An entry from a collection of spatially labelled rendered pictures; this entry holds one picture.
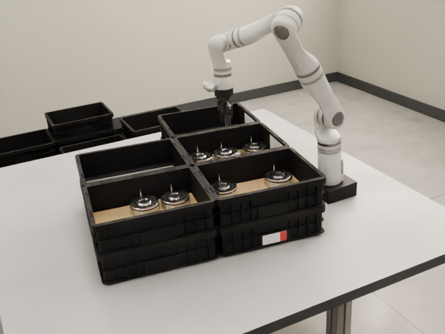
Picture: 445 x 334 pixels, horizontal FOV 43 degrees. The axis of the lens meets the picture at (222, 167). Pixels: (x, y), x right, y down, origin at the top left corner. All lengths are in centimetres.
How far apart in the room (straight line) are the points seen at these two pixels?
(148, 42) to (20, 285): 345
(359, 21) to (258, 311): 442
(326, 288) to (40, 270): 96
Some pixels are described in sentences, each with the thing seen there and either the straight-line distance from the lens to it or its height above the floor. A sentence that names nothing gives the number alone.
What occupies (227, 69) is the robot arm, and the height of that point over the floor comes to 122.
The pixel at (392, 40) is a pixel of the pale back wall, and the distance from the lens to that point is 548.
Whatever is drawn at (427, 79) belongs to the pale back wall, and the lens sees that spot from 522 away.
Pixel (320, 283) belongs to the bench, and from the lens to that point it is 181.
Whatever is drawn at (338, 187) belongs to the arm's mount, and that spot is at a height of 76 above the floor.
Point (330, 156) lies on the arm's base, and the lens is 220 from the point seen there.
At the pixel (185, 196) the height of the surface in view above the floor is 86.
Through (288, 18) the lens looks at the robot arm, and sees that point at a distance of 191.
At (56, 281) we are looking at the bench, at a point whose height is 70.
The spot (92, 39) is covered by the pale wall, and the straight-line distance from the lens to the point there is 496.
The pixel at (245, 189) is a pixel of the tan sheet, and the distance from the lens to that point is 208.
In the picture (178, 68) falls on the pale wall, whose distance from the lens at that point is 525.
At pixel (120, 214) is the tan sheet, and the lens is 200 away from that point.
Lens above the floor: 179
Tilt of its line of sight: 25 degrees down
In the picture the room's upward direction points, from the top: 4 degrees counter-clockwise
